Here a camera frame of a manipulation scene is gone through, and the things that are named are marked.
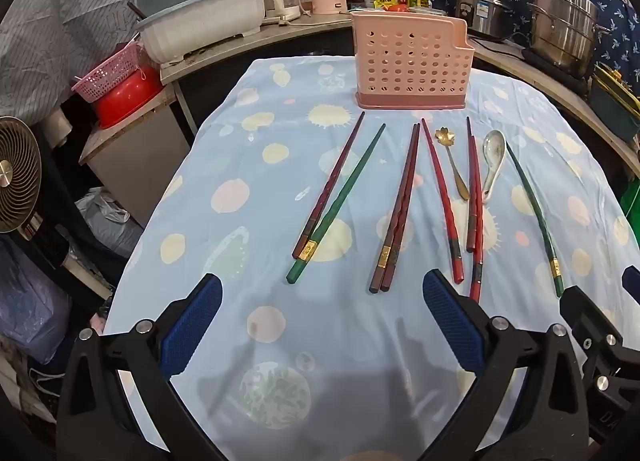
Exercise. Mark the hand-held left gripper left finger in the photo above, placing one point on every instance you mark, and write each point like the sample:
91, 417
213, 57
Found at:
192, 326

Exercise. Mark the red tomato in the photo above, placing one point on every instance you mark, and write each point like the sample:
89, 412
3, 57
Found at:
397, 7

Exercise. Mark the red plastic basin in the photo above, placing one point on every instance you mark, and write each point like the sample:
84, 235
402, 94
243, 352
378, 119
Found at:
125, 101

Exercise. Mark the green chopstick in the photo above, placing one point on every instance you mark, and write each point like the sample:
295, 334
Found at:
298, 268
558, 281

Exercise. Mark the black induction cooker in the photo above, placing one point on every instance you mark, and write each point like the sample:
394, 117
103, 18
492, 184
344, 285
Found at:
532, 58

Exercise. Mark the grey plastic bag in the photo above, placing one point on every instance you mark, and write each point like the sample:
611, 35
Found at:
107, 221

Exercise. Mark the blue plastic bag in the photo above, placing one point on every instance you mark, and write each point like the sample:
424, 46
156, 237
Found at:
30, 301

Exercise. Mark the grey striped cloth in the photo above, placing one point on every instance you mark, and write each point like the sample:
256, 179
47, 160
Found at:
65, 16

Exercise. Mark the steel steamer pot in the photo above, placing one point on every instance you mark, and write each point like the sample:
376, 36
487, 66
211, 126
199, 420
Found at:
560, 26

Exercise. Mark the white ceramic spoon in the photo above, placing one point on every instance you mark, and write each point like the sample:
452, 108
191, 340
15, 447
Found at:
495, 146

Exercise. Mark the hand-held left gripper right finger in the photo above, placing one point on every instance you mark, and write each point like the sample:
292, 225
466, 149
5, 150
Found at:
450, 321

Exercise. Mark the blue-grey dish drainer box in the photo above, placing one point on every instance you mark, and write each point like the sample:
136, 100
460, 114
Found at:
200, 26

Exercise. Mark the stack of yellow bowls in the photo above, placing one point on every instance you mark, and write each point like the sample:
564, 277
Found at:
610, 96

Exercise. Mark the green bag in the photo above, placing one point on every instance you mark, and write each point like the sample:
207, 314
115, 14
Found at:
631, 201

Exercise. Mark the beige cabinet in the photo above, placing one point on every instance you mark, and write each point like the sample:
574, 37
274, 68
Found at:
135, 166

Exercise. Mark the red chopstick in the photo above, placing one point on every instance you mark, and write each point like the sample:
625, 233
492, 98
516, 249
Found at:
456, 266
475, 286

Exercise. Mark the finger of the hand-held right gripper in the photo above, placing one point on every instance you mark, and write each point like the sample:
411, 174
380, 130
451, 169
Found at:
587, 321
633, 283

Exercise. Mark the gold flower spoon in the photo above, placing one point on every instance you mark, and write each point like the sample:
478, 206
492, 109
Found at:
443, 137

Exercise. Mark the steel rice cooker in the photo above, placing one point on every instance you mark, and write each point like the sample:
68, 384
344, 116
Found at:
482, 6

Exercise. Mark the brown chopstick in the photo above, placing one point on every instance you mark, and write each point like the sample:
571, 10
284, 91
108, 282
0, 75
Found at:
334, 176
386, 278
376, 278
470, 241

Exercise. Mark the electric fan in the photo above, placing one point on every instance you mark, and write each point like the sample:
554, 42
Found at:
17, 176

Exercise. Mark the pink perforated utensil holder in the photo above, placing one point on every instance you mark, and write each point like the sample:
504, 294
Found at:
410, 61

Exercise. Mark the pink mesh plastic basket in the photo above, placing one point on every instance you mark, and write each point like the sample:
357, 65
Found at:
102, 78

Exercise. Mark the blue printed tablecloth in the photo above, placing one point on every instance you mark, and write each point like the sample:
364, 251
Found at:
260, 221

